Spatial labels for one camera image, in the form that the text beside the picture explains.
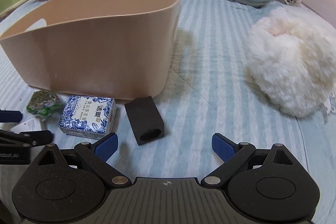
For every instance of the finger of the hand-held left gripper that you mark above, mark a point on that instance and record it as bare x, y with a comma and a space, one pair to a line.
10, 116
39, 136

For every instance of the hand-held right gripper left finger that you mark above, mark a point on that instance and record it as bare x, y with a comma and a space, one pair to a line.
106, 147

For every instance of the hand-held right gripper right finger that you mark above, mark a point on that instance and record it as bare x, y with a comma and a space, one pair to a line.
223, 148

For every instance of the green snack packet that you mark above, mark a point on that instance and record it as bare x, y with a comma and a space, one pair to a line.
42, 103

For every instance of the black foam block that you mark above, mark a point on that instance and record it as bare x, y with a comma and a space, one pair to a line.
141, 113

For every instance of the white paper card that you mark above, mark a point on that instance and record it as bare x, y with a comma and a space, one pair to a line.
27, 125

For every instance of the white fluffy plush cushion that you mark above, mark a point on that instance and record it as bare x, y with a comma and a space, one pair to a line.
288, 64

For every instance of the beige plastic storage bin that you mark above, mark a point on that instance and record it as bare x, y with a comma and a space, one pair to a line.
92, 56

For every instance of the striped light blue bedsheet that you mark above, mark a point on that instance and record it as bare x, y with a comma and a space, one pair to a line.
210, 77

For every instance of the blue white tissue pack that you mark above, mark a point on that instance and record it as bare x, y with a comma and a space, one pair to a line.
84, 115

